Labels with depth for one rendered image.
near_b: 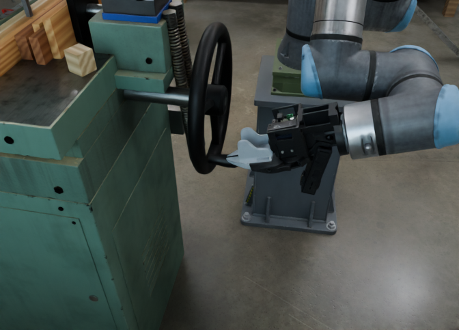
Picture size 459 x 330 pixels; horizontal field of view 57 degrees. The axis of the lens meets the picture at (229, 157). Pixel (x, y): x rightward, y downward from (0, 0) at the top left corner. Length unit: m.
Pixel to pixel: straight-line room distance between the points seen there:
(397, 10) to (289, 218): 0.83
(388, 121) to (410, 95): 0.05
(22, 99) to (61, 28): 0.16
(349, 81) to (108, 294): 0.67
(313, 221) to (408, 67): 1.01
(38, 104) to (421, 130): 0.57
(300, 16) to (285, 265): 0.83
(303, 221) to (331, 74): 0.99
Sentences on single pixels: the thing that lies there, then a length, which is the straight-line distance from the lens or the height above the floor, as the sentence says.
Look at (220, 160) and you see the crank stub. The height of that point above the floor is 0.74.
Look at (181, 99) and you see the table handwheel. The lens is 0.82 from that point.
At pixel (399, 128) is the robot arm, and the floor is 0.89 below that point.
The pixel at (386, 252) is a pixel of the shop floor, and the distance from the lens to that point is 1.67.
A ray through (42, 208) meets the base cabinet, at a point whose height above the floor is 0.68.
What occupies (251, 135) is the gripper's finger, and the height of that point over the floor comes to 0.80.
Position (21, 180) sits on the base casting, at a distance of 0.82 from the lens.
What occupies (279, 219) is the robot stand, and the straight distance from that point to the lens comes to 1.65.
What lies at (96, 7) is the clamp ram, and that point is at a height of 0.96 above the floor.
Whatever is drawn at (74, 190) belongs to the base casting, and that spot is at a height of 0.74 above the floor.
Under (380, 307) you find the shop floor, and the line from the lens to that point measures 1.53.
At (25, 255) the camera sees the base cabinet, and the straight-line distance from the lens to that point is 1.01.
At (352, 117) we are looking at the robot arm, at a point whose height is 0.88.
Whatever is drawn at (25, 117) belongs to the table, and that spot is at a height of 0.90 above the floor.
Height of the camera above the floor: 1.25
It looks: 40 degrees down
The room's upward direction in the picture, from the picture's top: straight up
